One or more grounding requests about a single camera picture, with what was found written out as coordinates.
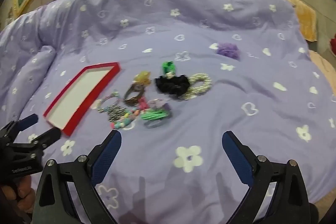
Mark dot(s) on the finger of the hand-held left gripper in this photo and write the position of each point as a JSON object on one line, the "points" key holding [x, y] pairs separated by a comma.
{"points": [[51, 134], [29, 119]]}

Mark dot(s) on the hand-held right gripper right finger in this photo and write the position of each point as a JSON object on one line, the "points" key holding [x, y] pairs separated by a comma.
{"points": [[236, 158]]}

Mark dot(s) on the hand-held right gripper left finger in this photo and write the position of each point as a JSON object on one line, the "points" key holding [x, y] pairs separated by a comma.
{"points": [[107, 158]]}

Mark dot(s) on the red jewelry box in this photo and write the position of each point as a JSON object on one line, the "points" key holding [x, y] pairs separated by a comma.
{"points": [[78, 92]]}

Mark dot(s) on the black scrunchie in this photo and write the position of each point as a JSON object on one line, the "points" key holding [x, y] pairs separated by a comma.
{"points": [[168, 85]]}

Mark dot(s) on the person's left hand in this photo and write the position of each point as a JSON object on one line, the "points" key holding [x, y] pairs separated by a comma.
{"points": [[18, 197]]}

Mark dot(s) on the pink hair clip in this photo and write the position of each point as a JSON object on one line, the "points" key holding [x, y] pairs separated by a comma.
{"points": [[143, 103]]}

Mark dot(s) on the yellow hair flower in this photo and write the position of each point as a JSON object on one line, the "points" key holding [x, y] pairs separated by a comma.
{"points": [[143, 77]]}

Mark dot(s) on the purple scrunchie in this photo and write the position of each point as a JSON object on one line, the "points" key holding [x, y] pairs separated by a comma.
{"points": [[227, 50]]}

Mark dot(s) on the peach cloth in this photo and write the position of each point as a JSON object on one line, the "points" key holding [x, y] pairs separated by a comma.
{"points": [[324, 69]]}

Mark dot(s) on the purple flower print blanket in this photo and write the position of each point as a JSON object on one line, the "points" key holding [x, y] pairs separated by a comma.
{"points": [[183, 29]]}

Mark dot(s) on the red object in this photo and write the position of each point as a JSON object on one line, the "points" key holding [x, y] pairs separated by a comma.
{"points": [[333, 45]]}

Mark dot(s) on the orange towel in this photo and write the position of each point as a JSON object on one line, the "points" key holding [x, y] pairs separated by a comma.
{"points": [[305, 16]]}

